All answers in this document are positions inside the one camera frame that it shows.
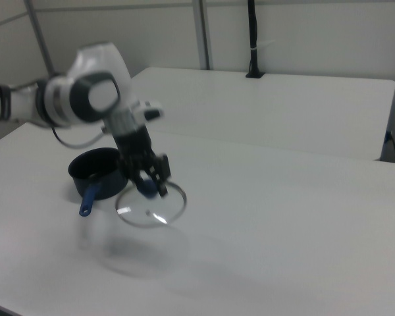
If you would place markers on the dark blue saucepan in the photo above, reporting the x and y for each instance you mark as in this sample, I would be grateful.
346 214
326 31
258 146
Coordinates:
95 168

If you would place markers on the white zip tie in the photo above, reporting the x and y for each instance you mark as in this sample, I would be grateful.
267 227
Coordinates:
261 45

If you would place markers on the black pole with base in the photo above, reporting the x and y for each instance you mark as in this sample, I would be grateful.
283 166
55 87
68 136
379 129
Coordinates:
254 39

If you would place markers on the thin grey wall post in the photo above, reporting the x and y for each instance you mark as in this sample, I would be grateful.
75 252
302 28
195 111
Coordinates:
41 39

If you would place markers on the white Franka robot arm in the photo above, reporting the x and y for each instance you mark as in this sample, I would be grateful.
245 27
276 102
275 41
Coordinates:
85 92

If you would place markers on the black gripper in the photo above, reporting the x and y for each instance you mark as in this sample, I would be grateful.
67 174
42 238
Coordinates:
135 148

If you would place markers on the wide grey wall post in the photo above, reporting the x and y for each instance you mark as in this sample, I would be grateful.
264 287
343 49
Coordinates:
203 33

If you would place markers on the glass lid with blue knob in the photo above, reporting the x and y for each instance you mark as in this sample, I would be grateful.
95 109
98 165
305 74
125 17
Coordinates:
158 210

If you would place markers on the white side table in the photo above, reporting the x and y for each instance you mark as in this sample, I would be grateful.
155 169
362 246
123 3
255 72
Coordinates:
266 108

